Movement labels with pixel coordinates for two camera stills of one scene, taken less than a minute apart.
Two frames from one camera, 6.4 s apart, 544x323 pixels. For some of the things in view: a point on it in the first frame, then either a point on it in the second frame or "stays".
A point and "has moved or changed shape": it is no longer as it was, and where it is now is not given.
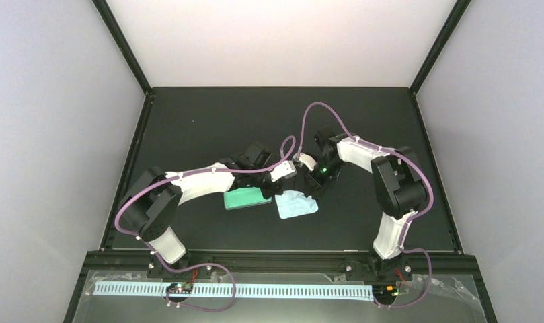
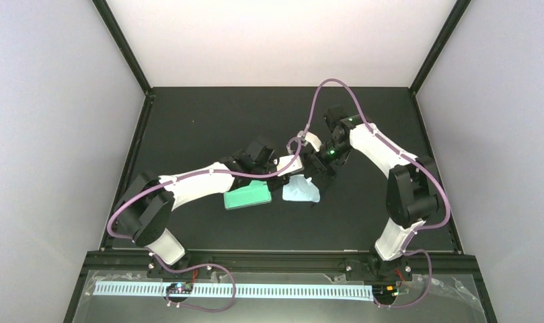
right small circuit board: (384, 291) stays
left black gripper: (276, 192) to (286, 178)
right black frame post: (440, 43) stays
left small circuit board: (179, 288) stays
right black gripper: (310, 184) to (319, 169)
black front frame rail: (117, 263) stays
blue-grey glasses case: (241, 197) stays
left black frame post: (124, 45) stays
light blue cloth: (291, 202) has moved or changed shape
